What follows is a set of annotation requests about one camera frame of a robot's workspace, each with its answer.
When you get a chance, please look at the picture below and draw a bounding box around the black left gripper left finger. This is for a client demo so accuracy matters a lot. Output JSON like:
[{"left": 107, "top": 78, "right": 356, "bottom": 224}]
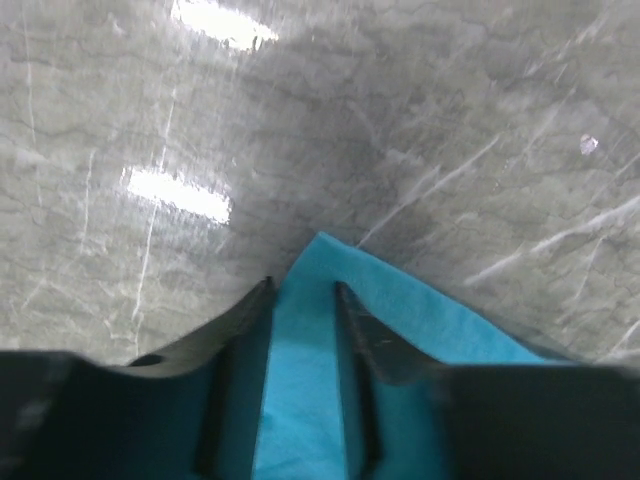
[{"left": 1, "top": 278, "right": 274, "bottom": 479}]

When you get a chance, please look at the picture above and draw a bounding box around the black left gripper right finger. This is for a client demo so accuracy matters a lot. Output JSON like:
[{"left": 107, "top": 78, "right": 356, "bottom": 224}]
[{"left": 334, "top": 282, "right": 639, "bottom": 479}]

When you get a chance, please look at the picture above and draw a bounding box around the turquoise t shirt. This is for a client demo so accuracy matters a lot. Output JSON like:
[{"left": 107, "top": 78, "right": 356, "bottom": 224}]
[{"left": 253, "top": 233, "right": 554, "bottom": 479}]

